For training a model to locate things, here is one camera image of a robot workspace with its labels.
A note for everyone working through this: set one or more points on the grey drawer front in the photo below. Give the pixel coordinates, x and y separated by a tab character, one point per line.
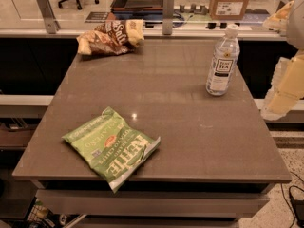
153	204

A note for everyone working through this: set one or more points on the cardboard box with label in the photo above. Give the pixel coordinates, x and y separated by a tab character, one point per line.
227	9

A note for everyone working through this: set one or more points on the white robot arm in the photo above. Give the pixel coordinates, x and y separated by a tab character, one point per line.
295	27

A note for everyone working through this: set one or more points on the brown salt chip bag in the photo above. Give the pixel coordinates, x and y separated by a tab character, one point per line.
113	37

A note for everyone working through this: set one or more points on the metal glass bracket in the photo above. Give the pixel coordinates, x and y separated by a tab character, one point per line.
167	17
51	24

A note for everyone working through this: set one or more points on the left metal glass bracket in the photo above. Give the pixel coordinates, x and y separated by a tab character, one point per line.
51	24

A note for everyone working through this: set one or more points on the middle metal glass bracket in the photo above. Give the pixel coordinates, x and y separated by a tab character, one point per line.
167	17

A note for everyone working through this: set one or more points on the green jalapeno chip bag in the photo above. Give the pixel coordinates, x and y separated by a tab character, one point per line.
111	148

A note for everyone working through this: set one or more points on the clear tea water bottle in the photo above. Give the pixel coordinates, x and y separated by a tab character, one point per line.
224	60

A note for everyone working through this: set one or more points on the black power adapter with cable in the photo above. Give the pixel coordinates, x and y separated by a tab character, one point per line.
293	196

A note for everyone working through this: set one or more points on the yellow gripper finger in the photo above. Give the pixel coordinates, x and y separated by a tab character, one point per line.
287	88
278	21

